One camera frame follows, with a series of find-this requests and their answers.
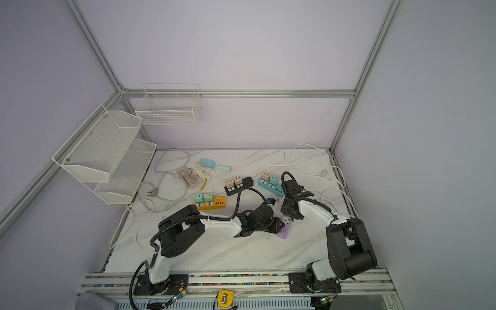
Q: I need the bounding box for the purple power strip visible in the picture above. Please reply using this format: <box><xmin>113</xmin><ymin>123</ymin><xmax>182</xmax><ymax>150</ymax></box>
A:
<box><xmin>276</xmin><ymin>216</ymin><xmax>292</xmax><ymax>240</ymax></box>

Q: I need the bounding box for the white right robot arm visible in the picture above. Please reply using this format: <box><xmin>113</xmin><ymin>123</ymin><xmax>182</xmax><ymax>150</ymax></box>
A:
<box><xmin>281</xmin><ymin>171</ymin><xmax>377</xmax><ymax>295</ymax></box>

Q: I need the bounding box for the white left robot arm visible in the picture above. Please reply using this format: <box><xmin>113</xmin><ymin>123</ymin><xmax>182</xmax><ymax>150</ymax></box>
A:
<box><xmin>128</xmin><ymin>188</ymin><xmax>285</xmax><ymax>309</ymax></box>

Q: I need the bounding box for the pink plug right on black strip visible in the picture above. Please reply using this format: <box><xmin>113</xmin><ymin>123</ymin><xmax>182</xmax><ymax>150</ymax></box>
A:
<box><xmin>234</xmin><ymin>176</ymin><xmax>243</xmax><ymax>186</ymax></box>

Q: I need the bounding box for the pink plug on black strip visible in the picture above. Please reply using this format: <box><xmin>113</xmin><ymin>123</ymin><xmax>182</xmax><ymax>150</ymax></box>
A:
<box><xmin>226</xmin><ymin>179</ymin><xmax>236</xmax><ymax>191</ymax></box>
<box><xmin>234</xmin><ymin>176</ymin><xmax>243</xmax><ymax>186</ymax></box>

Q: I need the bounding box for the pink plug left on black strip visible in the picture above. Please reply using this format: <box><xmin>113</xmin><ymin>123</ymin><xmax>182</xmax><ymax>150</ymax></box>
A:
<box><xmin>226</xmin><ymin>179</ymin><xmax>236</xmax><ymax>191</ymax></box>

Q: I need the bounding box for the green plug right on orange strip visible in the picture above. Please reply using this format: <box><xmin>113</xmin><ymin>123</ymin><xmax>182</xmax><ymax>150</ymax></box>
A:
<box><xmin>204</xmin><ymin>193</ymin><xmax>214</xmax><ymax>204</ymax></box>

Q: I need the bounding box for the green plug on orange strip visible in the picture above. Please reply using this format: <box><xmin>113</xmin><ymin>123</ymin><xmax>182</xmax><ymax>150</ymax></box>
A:
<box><xmin>204</xmin><ymin>193</ymin><xmax>214</xmax><ymax>204</ymax></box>
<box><xmin>193</xmin><ymin>194</ymin><xmax>204</xmax><ymax>205</ymax></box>

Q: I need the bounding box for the green plug left on orange strip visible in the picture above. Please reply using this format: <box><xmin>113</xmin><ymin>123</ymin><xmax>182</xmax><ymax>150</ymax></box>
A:
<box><xmin>193</xmin><ymin>194</ymin><xmax>204</xmax><ymax>205</ymax></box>

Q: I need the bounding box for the teal power strip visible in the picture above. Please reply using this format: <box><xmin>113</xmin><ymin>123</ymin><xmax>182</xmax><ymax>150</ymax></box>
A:
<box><xmin>258</xmin><ymin>178</ymin><xmax>284</xmax><ymax>198</ymax></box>

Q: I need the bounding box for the black power strip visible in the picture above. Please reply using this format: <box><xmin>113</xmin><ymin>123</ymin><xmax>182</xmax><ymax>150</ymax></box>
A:
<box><xmin>224</xmin><ymin>176</ymin><xmax>254</xmax><ymax>196</ymax></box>

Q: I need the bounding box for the orange power strip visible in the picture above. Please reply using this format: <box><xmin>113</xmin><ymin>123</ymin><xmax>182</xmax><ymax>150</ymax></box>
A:
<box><xmin>194</xmin><ymin>197</ymin><xmax>226</xmax><ymax>211</ymax></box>

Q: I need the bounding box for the beige power strip bundle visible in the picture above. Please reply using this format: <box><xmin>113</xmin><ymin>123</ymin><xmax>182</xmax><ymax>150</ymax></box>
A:
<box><xmin>175</xmin><ymin>162</ymin><xmax>214</xmax><ymax>191</ymax></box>

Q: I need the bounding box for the yellow tape measure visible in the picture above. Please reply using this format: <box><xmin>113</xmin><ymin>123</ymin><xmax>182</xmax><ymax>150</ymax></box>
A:
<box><xmin>216</xmin><ymin>289</ymin><xmax>236</xmax><ymax>309</ymax></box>

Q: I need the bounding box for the white mesh two-tier shelf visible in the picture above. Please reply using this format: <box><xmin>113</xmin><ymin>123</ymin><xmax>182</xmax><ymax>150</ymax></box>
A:
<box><xmin>52</xmin><ymin>105</ymin><xmax>156</xmax><ymax>205</ymax></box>

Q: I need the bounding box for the grey cloth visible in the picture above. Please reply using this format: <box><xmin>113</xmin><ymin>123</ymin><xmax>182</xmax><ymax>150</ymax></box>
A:
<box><xmin>74</xmin><ymin>291</ymin><xmax>117</xmax><ymax>310</ymax></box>

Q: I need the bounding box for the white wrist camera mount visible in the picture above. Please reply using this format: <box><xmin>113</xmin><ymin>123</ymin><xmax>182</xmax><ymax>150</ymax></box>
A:
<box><xmin>266</xmin><ymin>198</ymin><xmax>276</xmax><ymax>207</ymax></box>

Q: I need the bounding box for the white power strip cable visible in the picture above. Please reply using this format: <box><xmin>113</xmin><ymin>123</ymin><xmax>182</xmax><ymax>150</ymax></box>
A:
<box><xmin>254</xmin><ymin>143</ymin><xmax>359</xmax><ymax>218</ymax></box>

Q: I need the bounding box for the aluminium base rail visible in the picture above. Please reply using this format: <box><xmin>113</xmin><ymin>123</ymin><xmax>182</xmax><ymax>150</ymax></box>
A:
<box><xmin>77</xmin><ymin>269</ymin><xmax>404</xmax><ymax>309</ymax></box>

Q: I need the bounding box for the grey cable with plug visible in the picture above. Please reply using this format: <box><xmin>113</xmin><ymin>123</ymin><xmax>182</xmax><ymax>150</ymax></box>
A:
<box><xmin>137</xmin><ymin>149</ymin><xmax>192</xmax><ymax>202</ymax></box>

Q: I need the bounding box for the white wire basket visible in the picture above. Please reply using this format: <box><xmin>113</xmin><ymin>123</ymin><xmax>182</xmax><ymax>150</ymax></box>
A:
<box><xmin>135</xmin><ymin>83</ymin><xmax>202</xmax><ymax>125</ymax></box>

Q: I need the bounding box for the aluminium frame corner post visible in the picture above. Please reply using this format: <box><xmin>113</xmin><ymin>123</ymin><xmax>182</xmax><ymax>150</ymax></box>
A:
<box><xmin>329</xmin><ymin>0</ymin><xmax>404</xmax><ymax>154</ymax></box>

